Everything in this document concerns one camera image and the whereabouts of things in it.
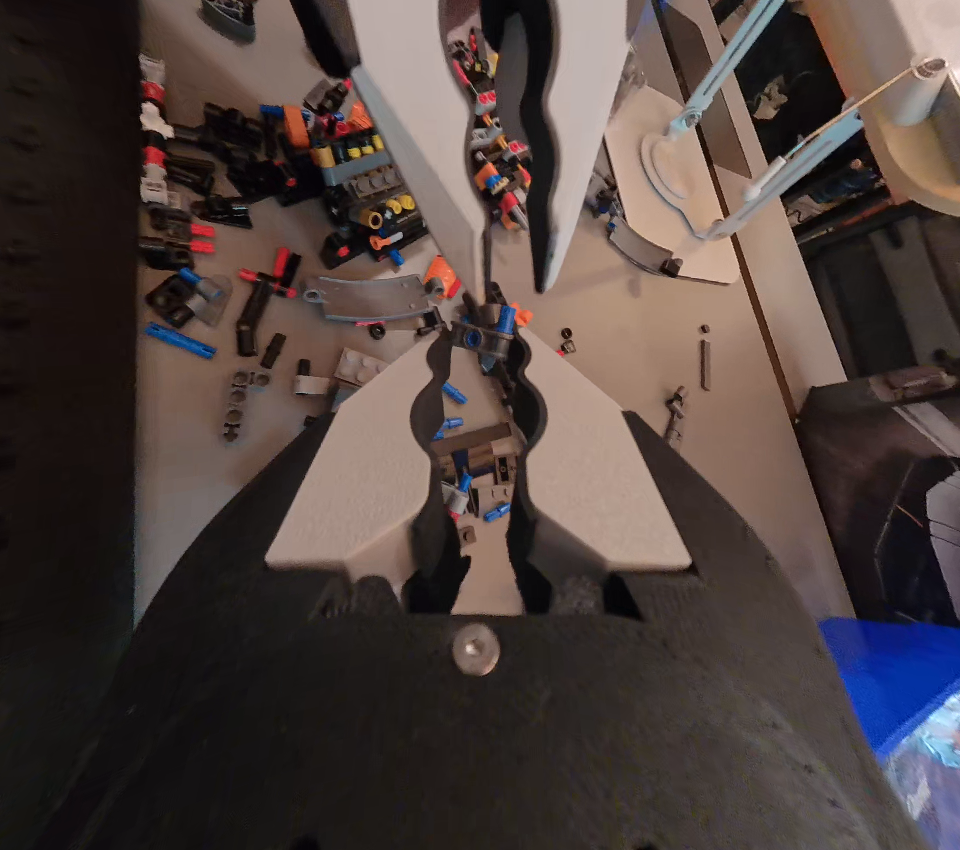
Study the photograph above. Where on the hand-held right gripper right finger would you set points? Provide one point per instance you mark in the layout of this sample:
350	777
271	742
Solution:
600	490

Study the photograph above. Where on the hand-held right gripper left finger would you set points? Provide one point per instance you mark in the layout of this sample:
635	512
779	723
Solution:
352	490

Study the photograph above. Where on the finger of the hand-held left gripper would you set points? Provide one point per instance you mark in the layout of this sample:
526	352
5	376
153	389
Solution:
390	25
589	3

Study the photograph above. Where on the black lego frame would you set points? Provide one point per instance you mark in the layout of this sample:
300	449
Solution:
506	381

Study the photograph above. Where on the lego car chassis assembly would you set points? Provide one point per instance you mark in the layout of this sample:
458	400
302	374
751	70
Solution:
367	183

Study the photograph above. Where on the dark grey lego connector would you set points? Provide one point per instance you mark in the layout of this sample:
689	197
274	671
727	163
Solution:
480	338

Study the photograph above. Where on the light grey studded lego plate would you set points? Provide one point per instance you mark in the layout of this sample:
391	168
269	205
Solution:
360	366

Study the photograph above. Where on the loose grey curved lego panel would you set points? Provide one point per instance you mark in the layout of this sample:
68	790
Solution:
367	299

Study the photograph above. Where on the orange striped lego panel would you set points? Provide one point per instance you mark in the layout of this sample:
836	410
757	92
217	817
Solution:
441	276

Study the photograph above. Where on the white book stand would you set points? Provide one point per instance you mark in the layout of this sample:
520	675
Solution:
697	243

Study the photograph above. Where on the black perforated mat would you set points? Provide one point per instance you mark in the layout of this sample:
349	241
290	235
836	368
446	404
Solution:
67	340

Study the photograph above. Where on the blue bin holding plastic bags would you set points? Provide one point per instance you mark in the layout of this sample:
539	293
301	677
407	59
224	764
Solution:
885	677

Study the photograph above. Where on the empty clear plastic bags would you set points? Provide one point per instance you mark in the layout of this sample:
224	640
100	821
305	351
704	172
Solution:
926	767

